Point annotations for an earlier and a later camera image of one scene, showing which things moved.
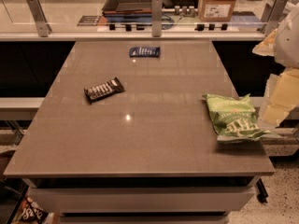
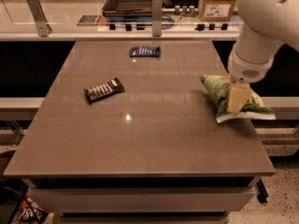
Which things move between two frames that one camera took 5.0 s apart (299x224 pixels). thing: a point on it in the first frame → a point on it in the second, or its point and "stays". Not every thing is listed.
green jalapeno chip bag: (234, 117) → (219, 89)
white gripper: (289, 42) → (245, 69)
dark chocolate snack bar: (98, 91) stays
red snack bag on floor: (30, 212) stays
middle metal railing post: (156, 14) stays
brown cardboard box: (217, 3) stays
